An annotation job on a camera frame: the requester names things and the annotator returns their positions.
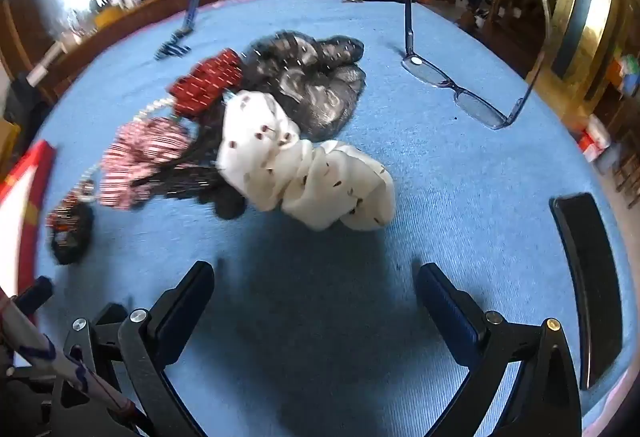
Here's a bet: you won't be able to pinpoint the red white striped scrunchie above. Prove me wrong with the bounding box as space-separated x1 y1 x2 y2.
97 117 193 208

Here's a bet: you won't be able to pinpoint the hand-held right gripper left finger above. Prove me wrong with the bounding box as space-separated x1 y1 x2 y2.
47 261 216 437

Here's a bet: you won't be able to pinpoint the white cherry print scrunchie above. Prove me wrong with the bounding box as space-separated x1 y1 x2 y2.
216 89 397 233

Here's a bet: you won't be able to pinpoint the blue framed glasses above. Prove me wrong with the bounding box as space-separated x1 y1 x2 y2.
401 0 553 130

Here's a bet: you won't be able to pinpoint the wooden counter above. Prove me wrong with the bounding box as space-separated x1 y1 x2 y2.
0 0 273 82

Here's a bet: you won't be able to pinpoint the blue hair clip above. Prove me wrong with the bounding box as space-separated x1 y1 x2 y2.
182 0 201 35
154 31 192 62

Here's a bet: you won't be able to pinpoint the black sheer scrunchie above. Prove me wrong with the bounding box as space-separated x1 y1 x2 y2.
240 32 368 142

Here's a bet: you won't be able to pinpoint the black lace scrunchie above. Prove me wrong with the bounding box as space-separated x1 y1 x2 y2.
132 117 248 220

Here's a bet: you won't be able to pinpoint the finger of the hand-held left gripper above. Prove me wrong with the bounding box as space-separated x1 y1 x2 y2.
10 276 55 323

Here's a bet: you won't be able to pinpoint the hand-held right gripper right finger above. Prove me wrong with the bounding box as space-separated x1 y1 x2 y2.
416 262 583 437

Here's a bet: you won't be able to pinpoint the red rimmed white tray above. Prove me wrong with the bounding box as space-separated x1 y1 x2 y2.
0 139 58 318

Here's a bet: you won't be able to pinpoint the black coil hair tie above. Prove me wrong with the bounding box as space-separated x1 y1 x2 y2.
47 204 96 266

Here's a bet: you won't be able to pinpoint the red white container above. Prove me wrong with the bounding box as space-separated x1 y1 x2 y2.
580 114 613 162

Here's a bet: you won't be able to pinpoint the blue tablecloth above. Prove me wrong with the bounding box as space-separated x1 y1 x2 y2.
27 0 633 437

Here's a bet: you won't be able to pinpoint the red bead bracelet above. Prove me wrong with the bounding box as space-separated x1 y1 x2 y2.
46 184 98 230

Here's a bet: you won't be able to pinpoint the red dotted scrunchie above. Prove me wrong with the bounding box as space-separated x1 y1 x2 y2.
167 48 246 118

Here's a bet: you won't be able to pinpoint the black smartphone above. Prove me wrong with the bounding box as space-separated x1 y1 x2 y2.
549 193 625 390

